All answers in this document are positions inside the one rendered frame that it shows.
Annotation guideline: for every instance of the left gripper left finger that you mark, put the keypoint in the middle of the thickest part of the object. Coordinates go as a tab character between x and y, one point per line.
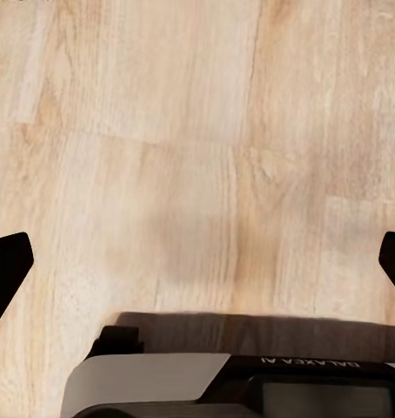
16	260

